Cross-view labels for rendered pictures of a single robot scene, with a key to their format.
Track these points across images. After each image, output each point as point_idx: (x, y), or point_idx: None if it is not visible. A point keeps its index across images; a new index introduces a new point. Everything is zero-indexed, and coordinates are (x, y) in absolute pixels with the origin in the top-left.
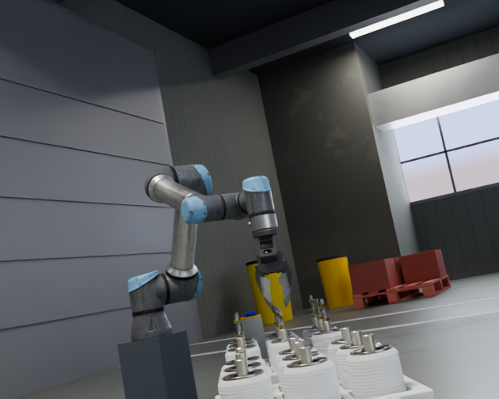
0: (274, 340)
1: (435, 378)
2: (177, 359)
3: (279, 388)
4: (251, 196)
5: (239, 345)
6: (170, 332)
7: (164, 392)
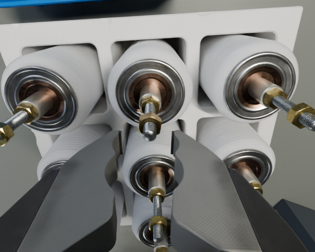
0: (176, 109)
1: (5, 203)
2: None
3: None
4: None
5: (269, 81)
6: None
7: (310, 232)
